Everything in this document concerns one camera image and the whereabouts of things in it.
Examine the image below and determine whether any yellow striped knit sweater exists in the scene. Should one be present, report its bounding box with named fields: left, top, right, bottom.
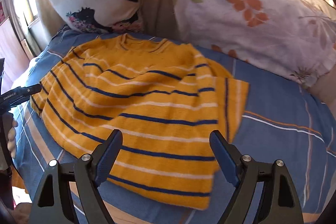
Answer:
left=30, top=34, right=249, bottom=210

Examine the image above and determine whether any person's left hand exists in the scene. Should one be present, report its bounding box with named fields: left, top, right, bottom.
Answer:
left=7, top=119, right=18, bottom=159

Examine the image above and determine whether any pink wooden dresser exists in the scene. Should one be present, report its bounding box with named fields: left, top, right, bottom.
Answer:
left=0, top=17, right=30, bottom=92

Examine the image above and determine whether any floral white ruffled pillow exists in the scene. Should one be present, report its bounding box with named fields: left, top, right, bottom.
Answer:
left=173, top=0, right=335, bottom=87

